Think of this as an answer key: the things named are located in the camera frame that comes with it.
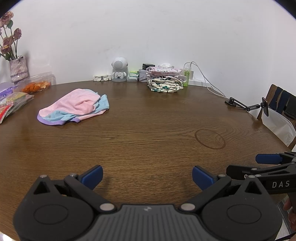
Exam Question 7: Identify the wooden chair with bag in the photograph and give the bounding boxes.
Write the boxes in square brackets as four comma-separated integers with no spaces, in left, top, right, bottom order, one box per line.
[257,84,295,151]

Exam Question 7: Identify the purple plastic box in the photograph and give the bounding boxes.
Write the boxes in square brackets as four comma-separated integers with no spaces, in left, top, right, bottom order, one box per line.
[0,82,15,100]

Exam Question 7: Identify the green tissue packs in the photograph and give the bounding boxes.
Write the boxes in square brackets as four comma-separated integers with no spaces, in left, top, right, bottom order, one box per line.
[127,71,139,81]

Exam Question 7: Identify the white charger cables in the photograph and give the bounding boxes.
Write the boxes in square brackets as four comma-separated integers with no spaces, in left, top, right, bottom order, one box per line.
[184,61,226,98]

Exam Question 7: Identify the purple knitted vase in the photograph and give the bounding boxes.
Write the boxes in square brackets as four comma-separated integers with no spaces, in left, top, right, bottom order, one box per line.
[10,56,28,83]

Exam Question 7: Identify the person right hand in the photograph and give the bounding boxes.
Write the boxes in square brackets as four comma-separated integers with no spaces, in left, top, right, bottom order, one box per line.
[283,198,296,231]

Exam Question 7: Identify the clear box orange snacks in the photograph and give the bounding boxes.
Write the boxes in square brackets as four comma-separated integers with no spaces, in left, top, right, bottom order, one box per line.
[18,72,56,94]

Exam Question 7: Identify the pink artificial flower bouquet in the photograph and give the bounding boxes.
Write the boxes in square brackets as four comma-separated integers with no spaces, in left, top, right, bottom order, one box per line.
[1,11,22,61]

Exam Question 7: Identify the green spray bottle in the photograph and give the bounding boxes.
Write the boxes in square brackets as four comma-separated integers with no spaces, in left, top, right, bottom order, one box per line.
[183,70,190,86]

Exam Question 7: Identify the pink blue purple garment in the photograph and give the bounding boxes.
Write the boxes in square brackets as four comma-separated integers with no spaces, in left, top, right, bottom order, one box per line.
[37,88,109,126]

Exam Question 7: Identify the white power strip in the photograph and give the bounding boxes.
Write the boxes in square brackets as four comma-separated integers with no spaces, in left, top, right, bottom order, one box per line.
[93,74,111,82]

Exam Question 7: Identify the snack packets pile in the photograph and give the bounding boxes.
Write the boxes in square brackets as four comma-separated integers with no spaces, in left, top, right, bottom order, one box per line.
[1,92,34,123]

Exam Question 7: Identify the white astronaut robot figure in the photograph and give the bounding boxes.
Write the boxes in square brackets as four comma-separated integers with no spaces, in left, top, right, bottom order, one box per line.
[111,57,128,82]

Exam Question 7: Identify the folded floral clothes stack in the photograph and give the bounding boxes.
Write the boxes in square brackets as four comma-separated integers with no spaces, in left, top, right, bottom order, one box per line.
[147,65,185,93]

